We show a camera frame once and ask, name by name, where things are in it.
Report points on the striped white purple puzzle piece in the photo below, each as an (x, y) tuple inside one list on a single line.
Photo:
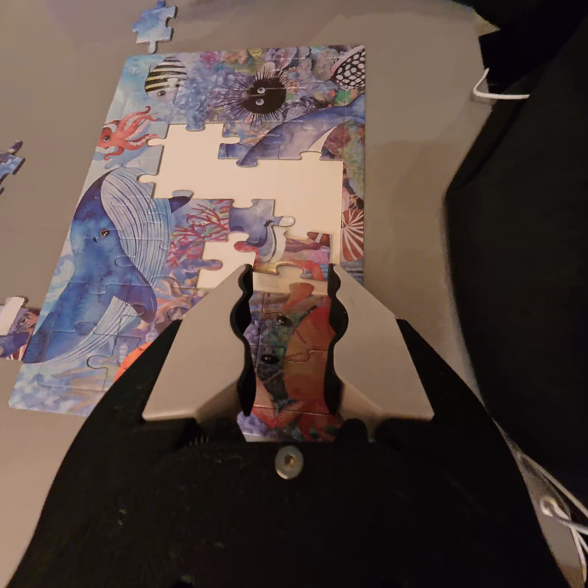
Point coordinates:
[(20, 330)]

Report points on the assembled sea jigsaw puzzle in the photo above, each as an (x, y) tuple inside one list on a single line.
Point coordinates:
[(115, 275)]

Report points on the blue white puzzle piece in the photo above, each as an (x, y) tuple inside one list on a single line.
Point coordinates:
[(11, 165)]

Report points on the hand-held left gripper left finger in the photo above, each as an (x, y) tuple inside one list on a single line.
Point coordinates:
[(197, 363)]

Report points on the blue lilac puzzle piece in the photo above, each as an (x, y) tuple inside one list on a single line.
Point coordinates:
[(156, 23)]

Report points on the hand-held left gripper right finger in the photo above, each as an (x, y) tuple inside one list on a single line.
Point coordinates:
[(381, 363)]

